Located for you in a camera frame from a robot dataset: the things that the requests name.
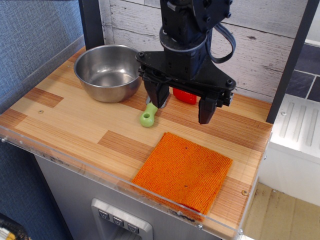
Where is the stainless steel pot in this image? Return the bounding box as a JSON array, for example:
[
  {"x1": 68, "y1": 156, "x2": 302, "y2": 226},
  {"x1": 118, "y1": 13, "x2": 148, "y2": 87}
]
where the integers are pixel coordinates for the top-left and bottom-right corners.
[{"x1": 73, "y1": 44, "x2": 142, "y2": 103}]

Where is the dark frame post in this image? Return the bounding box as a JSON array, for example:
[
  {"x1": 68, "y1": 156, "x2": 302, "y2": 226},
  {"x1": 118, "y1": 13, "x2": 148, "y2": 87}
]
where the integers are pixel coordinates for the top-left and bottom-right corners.
[
  {"x1": 78, "y1": 0, "x2": 105, "y2": 50},
  {"x1": 266, "y1": 0, "x2": 320, "y2": 124}
]

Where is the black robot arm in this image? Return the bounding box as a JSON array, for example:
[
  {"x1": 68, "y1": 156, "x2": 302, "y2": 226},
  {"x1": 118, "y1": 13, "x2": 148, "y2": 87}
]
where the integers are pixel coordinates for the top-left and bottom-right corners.
[{"x1": 136, "y1": 0, "x2": 237, "y2": 124}]

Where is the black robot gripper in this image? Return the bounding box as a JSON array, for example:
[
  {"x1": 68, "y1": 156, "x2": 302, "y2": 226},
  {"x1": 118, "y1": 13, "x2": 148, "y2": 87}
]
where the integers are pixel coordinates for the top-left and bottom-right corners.
[{"x1": 136, "y1": 35, "x2": 236, "y2": 125}]

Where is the clear acrylic edge guard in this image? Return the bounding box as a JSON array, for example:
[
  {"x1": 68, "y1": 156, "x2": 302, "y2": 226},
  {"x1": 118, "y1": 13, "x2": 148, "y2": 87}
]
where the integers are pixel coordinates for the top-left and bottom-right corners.
[{"x1": 0, "y1": 124, "x2": 273, "y2": 237}]

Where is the dark right frame post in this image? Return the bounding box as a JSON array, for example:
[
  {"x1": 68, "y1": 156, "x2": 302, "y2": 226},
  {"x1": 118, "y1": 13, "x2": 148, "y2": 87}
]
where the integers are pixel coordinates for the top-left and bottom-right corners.
[{"x1": 266, "y1": 0, "x2": 320, "y2": 124}]

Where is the silver dispenser button panel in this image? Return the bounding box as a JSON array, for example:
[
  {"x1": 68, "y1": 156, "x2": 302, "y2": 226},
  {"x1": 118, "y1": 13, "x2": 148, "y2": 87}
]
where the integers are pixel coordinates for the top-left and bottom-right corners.
[{"x1": 91, "y1": 198, "x2": 154, "y2": 240}]

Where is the grey toy fridge cabinet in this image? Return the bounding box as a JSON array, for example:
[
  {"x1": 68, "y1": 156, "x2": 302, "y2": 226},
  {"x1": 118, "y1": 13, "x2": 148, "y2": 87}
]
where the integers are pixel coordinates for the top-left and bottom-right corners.
[{"x1": 35, "y1": 154, "x2": 243, "y2": 240}]

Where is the white toy sink unit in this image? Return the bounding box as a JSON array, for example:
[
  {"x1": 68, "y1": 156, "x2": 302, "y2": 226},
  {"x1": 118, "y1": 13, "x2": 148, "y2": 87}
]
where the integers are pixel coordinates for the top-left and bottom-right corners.
[{"x1": 259, "y1": 94, "x2": 320, "y2": 206}]

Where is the red toy strawberry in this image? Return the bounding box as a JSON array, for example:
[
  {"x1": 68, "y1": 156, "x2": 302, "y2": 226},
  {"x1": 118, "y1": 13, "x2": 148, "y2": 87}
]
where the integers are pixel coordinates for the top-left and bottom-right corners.
[{"x1": 173, "y1": 88, "x2": 197, "y2": 105}]

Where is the orange knitted napkin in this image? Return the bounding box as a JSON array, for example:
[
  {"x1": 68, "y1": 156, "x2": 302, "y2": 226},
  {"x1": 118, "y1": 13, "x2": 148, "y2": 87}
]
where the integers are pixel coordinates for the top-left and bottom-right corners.
[{"x1": 132, "y1": 132, "x2": 233, "y2": 221}]

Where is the grey ribbon cable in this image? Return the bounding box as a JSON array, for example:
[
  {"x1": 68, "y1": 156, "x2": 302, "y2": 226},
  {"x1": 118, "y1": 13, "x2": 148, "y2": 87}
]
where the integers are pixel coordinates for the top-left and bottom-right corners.
[{"x1": 211, "y1": 22, "x2": 237, "y2": 64}]

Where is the green handled grey toy spatula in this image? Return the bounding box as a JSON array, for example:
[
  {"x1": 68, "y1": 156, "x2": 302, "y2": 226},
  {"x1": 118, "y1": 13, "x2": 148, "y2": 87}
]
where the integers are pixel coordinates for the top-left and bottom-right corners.
[{"x1": 139, "y1": 96, "x2": 158, "y2": 128}]

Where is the dark left frame post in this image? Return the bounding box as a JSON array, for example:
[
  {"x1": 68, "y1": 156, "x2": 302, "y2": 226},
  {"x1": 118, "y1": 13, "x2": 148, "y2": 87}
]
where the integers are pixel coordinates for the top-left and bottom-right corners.
[{"x1": 78, "y1": 0, "x2": 105, "y2": 50}]

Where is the yellow black object corner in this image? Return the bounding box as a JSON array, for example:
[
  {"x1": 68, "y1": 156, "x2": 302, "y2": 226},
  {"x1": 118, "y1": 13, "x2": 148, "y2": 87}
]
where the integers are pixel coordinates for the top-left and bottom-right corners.
[{"x1": 0, "y1": 214, "x2": 29, "y2": 240}]

